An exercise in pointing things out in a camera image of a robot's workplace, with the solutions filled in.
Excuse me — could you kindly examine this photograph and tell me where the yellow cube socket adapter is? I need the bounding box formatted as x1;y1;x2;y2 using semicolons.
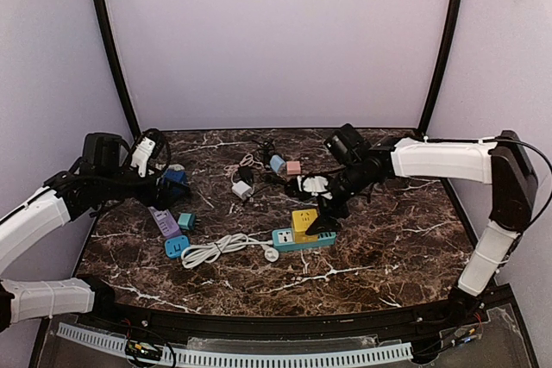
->
292;209;318;244

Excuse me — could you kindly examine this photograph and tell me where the teal power strip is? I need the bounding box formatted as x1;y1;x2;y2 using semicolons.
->
272;228;337;253

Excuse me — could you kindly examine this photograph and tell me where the black power adapter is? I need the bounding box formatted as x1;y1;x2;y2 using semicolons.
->
237;165;254;185

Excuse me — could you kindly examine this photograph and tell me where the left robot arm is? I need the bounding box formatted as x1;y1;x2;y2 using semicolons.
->
1;128;184;329

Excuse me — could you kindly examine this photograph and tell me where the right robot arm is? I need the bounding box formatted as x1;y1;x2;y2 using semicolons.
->
298;124;551;297

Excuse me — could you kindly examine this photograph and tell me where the small teal plug adapter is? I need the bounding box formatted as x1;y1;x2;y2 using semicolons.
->
177;213;200;231

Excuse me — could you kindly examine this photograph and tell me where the dark blue cube adapter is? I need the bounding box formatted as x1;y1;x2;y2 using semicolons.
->
162;169;190;197

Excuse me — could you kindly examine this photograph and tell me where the purple power strip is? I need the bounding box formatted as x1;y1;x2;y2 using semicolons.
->
148;207;182;240

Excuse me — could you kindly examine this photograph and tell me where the blue square socket adapter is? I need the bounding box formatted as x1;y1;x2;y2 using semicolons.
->
165;235;190;259

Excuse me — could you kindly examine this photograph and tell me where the pink charger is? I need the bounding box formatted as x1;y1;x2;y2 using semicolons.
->
286;161;302;175

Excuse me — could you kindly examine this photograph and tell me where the white usb charger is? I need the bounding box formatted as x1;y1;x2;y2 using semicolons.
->
231;181;254;201

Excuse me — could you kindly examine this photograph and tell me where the light blue charger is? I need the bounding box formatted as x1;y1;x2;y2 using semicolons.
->
269;154;286;174

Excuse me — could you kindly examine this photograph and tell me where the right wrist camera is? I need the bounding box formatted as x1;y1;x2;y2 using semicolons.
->
284;174;333;201

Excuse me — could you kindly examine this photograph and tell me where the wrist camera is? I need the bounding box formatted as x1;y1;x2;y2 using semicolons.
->
284;174;333;201
129;137;156;178

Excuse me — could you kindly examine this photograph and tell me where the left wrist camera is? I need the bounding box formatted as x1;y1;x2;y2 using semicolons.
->
129;137;156;178

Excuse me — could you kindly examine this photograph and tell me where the white coiled power cord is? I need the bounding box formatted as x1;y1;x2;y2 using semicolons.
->
180;233;279;270

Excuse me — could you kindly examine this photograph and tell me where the black tangled cable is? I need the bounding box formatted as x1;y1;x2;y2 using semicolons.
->
249;138;289;186

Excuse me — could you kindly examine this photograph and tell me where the white slotted cable duct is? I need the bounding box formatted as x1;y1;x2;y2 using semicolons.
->
56;322;412;367

